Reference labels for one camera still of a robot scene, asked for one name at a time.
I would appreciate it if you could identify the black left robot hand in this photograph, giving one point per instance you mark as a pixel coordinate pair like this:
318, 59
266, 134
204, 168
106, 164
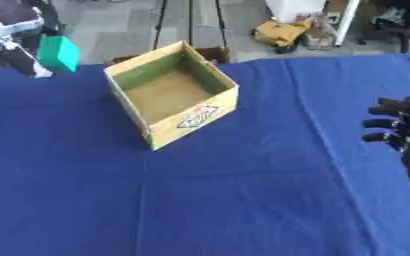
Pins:
19, 60

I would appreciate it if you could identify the green block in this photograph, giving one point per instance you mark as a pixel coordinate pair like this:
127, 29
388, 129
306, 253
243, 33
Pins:
59, 53

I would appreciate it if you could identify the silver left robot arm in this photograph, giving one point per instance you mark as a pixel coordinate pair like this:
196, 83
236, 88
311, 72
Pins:
4, 29

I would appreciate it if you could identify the tan cardboard box green inside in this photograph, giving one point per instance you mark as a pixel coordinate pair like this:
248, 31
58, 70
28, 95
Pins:
173, 96

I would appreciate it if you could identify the brown cardboard box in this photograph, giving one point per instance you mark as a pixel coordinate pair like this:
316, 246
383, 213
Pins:
214, 54

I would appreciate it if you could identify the black chair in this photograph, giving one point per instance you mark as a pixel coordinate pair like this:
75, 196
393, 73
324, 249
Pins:
398, 23

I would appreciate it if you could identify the clear plastic bag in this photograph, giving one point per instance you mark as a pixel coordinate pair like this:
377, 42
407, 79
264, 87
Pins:
321, 33

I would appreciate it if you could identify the black tripod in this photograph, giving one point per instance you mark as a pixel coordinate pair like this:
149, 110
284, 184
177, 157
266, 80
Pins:
190, 23

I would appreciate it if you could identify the yellow bag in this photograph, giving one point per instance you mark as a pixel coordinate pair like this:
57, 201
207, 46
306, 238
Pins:
279, 32

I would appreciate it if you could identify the white container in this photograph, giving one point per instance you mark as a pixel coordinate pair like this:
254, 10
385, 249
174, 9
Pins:
295, 9

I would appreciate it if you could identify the white post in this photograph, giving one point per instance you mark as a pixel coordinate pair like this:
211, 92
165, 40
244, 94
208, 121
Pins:
347, 22

